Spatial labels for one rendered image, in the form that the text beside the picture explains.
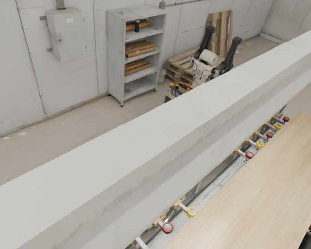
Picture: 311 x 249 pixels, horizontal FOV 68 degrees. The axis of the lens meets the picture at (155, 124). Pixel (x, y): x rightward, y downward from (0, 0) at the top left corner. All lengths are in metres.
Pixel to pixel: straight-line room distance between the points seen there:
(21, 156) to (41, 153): 0.25
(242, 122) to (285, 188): 2.11
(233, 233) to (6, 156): 3.02
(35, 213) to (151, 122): 0.18
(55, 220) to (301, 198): 2.49
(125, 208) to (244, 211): 1.96
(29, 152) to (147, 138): 3.47
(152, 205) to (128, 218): 0.04
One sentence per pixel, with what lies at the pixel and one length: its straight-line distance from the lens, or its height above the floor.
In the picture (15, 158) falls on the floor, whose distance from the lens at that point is 3.74.
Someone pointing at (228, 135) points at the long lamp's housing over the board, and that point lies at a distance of 0.48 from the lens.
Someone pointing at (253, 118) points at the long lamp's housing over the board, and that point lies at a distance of 0.57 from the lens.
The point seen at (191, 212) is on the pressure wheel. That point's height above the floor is 0.91.
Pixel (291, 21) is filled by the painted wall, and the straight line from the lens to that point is 9.02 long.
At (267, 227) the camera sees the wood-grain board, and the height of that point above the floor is 0.90.
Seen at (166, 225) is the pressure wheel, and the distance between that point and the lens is 1.98.
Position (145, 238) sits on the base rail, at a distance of 2.14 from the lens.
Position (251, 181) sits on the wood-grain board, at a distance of 2.48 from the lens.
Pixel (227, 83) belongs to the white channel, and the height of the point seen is 2.46.
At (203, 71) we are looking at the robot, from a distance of 3.39.
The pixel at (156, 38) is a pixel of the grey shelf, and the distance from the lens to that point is 4.47.
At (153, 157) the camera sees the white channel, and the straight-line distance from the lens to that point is 0.29.
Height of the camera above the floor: 2.68
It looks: 42 degrees down
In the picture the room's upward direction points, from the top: 9 degrees clockwise
